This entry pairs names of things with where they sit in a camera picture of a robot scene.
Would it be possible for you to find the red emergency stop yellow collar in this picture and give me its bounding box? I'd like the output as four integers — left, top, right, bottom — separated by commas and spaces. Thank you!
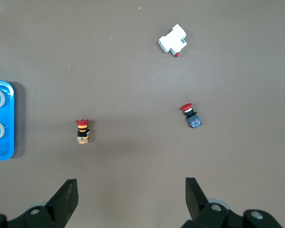
76, 118, 91, 145

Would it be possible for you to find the brown table cover mat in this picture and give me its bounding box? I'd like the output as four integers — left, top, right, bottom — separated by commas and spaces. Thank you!
0, 0, 285, 228

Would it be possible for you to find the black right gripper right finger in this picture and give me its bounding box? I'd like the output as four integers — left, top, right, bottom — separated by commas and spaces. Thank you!
181, 177, 284, 228

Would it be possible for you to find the white circuit breaker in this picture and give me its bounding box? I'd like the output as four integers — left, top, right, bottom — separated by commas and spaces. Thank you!
158, 23, 188, 58

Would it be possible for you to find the red mushroom button blue base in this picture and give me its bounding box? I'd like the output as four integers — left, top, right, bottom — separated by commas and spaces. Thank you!
180, 103, 203, 129

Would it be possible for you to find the blue plastic tray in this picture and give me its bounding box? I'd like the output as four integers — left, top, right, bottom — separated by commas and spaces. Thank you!
0, 80, 16, 161

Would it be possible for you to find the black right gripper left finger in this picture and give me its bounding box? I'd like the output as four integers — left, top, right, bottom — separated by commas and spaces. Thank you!
0, 179, 79, 228

